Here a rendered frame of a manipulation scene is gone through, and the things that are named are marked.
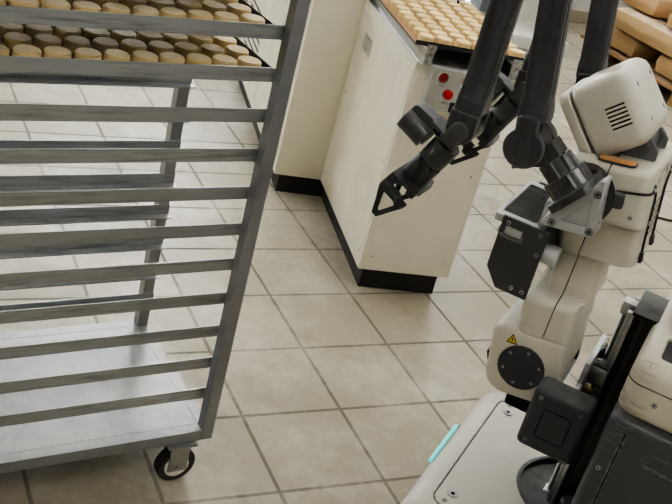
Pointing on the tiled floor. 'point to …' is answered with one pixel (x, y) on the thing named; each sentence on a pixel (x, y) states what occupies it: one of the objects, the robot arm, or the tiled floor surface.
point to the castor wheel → (168, 463)
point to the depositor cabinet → (306, 88)
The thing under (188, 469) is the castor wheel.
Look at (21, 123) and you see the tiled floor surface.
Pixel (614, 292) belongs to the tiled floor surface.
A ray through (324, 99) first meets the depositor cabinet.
